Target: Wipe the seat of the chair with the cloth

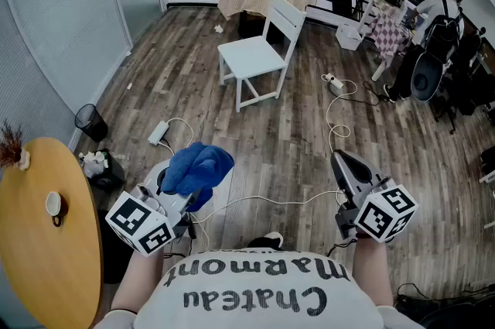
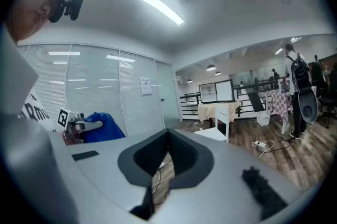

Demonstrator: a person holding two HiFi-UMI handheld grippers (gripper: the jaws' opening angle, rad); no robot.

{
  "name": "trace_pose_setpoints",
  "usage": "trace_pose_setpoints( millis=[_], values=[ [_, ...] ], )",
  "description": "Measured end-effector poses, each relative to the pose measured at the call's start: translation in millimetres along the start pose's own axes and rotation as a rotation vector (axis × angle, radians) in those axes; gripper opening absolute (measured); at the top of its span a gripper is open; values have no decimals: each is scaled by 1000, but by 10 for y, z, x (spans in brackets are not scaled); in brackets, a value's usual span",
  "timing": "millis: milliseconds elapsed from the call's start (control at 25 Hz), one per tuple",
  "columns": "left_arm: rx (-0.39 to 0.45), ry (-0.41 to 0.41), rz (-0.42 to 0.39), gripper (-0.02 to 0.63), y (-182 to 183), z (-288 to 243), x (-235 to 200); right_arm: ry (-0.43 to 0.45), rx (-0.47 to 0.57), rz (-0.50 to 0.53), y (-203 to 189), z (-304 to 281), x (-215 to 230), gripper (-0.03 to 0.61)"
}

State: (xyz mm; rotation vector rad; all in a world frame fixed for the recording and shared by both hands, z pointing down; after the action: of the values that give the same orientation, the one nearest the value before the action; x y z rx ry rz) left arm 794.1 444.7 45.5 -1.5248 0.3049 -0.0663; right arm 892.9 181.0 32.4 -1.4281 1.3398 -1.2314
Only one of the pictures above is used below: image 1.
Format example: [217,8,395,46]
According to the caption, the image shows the brown and white cup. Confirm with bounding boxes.
[45,190,70,228]

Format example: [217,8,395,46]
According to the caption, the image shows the black bin with paper waste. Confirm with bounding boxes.
[78,148,127,191]

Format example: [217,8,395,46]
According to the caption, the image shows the white wooden chair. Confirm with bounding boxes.
[217,0,307,114]

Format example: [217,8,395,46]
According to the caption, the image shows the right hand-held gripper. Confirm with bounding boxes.
[330,149,419,244]

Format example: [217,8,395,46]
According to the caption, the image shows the white power strip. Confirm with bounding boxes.
[148,120,171,146]
[321,72,345,96]

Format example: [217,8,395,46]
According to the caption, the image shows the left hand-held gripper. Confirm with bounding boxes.
[104,159,204,257]

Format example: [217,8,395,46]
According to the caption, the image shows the black mesh waste bin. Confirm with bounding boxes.
[73,103,109,143]

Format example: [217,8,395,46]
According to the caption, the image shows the person's right forearm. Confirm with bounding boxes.
[351,236,394,308]

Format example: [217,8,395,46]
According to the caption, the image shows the person's left forearm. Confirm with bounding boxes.
[110,248,166,315]

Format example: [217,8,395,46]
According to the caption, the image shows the round wooden table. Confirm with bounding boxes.
[0,136,104,329]

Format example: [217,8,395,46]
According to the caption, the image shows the black floor cable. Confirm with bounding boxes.
[347,81,391,107]

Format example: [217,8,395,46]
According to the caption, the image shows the dried flowers in vase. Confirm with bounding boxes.
[0,119,31,171]

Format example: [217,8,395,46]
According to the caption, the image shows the long white cable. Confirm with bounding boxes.
[191,78,359,253]

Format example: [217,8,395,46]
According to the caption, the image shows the short white cable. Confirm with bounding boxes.
[156,117,195,158]

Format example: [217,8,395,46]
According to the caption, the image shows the person's white printed shirt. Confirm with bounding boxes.
[92,248,426,329]

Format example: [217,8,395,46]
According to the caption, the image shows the person's black trousers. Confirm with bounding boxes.
[247,236,274,252]

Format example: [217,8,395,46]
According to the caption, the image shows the blue cloth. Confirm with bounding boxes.
[160,141,236,213]

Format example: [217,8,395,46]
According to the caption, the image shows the person's right white shoe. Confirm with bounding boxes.
[264,231,285,248]

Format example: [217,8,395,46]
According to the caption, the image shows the table with purple checked tablecloth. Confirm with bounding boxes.
[357,0,413,83]

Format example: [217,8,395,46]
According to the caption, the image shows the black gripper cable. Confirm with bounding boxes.
[326,238,359,258]
[162,218,198,259]

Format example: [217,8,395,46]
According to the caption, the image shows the black office chair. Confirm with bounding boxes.
[436,33,495,135]

